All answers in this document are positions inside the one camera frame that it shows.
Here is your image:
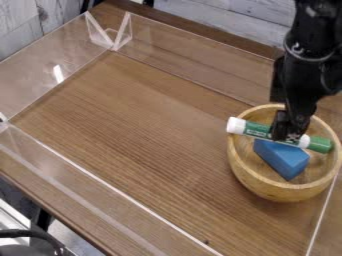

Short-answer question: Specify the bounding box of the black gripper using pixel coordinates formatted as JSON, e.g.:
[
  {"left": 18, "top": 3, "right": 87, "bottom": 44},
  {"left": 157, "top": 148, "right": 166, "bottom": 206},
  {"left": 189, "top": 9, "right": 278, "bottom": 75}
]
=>
[{"left": 270, "top": 39, "right": 342, "bottom": 142}]

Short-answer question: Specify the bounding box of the green white marker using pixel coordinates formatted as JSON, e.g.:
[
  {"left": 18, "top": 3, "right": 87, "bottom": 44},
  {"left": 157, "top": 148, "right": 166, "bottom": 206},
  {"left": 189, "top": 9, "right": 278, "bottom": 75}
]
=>
[{"left": 226, "top": 117, "right": 334, "bottom": 154}]

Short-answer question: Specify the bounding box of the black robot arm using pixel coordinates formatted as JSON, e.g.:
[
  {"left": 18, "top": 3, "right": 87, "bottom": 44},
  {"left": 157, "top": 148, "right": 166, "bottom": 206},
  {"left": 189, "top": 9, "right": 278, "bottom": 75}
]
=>
[{"left": 270, "top": 0, "right": 342, "bottom": 141}]

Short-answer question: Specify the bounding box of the brown wooden bowl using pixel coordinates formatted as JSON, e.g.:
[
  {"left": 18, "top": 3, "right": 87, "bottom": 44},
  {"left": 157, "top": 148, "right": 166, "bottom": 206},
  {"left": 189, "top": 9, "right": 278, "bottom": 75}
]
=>
[{"left": 228, "top": 104, "right": 342, "bottom": 202}]

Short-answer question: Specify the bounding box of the blue foam block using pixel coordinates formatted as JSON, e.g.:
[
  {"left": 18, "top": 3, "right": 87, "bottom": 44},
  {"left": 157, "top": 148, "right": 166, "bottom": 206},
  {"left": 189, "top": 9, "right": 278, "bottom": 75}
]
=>
[{"left": 253, "top": 139, "right": 310, "bottom": 181}]

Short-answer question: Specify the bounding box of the clear acrylic corner brace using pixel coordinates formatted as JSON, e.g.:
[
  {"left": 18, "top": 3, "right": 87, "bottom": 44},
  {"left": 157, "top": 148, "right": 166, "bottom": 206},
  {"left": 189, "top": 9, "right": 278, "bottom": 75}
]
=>
[{"left": 85, "top": 12, "right": 133, "bottom": 52}]

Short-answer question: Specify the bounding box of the clear acrylic tray wall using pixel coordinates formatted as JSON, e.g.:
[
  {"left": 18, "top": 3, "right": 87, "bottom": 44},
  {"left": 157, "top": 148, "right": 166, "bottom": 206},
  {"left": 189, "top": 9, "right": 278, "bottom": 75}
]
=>
[{"left": 0, "top": 4, "right": 342, "bottom": 256}]

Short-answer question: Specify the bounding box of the black metal table bracket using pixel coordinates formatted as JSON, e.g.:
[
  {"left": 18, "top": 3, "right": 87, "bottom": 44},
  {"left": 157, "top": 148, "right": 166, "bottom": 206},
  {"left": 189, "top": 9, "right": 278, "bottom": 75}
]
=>
[{"left": 34, "top": 208, "right": 78, "bottom": 256}]

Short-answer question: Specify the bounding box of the black cable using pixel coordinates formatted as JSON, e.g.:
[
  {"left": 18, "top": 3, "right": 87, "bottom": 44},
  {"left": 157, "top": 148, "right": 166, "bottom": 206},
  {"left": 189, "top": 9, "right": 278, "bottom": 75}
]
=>
[{"left": 0, "top": 229, "right": 66, "bottom": 256}]

